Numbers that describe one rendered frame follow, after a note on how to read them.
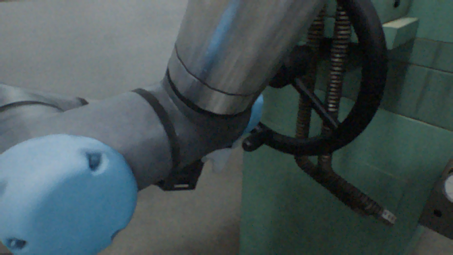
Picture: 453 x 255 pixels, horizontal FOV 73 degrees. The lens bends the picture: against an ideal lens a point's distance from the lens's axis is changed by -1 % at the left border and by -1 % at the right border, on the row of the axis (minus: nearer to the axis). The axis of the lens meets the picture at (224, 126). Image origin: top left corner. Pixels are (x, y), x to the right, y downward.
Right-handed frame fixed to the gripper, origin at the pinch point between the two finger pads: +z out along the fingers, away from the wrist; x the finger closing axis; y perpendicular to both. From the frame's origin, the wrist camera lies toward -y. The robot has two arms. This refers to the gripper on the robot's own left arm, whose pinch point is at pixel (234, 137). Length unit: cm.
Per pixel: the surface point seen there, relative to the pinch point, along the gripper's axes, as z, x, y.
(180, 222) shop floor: 47, -50, 51
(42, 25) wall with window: 3, -123, -7
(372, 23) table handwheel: -3.7, 16.2, -18.7
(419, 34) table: 14.5, 16.1, -24.0
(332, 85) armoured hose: 6.8, 9.4, -12.4
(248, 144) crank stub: -0.5, 3.4, -0.1
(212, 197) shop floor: 64, -52, 41
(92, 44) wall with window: 26, -123, -6
